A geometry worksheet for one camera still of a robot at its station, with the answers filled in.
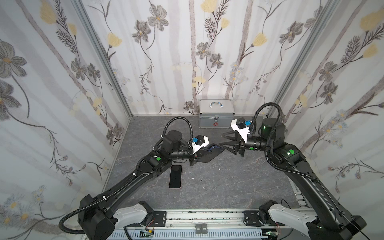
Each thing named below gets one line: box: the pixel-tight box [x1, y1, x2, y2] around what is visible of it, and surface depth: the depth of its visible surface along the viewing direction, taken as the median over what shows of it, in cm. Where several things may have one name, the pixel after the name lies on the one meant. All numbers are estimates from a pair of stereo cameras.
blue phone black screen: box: [209, 146, 222, 152], surface depth 64 cm
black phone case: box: [196, 143, 225, 163], surface depth 65 cm
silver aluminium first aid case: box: [198, 99, 235, 129], surface depth 107 cm
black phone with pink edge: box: [168, 164, 183, 190], surface depth 89 cm
